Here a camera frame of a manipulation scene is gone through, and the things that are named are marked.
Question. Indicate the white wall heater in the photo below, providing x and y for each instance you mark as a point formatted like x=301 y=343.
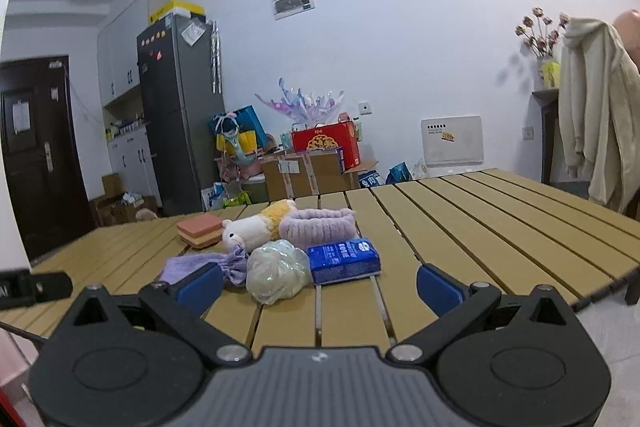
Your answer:
x=453 y=141

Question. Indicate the open cardboard box floor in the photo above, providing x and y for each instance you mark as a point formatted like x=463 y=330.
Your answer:
x=118 y=207

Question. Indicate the dried flower bouquet vase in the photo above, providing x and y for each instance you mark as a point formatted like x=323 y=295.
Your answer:
x=542 y=36

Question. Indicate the dark brown door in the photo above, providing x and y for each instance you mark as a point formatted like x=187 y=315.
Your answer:
x=40 y=155

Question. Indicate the pink fluffy headband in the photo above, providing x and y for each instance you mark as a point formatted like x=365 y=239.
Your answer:
x=316 y=227

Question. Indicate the beige hooded jacket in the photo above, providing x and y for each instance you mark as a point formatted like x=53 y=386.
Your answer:
x=599 y=112

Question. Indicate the blue gift bag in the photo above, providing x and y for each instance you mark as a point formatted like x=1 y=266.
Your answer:
x=240 y=129

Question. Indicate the clear plastic bag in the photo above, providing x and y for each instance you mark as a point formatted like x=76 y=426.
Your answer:
x=276 y=271

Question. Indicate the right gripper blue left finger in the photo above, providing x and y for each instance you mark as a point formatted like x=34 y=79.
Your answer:
x=199 y=290

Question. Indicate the red gift box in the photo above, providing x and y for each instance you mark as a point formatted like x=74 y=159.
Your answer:
x=341 y=135

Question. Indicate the blue handkerchief tissue pack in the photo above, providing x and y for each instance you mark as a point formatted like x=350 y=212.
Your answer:
x=343 y=261

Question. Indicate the grey refrigerator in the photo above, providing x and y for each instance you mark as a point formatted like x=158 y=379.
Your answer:
x=179 y=96

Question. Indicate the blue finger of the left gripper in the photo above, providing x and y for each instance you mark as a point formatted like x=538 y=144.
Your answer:
x=51 y=286

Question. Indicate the iridescent ribbon decoration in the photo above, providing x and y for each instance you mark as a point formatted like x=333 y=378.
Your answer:
x=305 y=108

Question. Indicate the white alpaca plush toy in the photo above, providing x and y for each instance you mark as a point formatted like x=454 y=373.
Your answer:
x=255 y=231

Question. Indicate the large cardboard box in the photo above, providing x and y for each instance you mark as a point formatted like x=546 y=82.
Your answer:
x=310 y=173

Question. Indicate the white kitchen cabinets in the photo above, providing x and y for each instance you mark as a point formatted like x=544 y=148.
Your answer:
x=119 y=83

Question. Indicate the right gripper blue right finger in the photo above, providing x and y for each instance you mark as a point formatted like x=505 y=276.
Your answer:
x=438 y=290

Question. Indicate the pink layered sponge block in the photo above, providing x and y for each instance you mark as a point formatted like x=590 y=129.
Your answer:
x=201 y=231

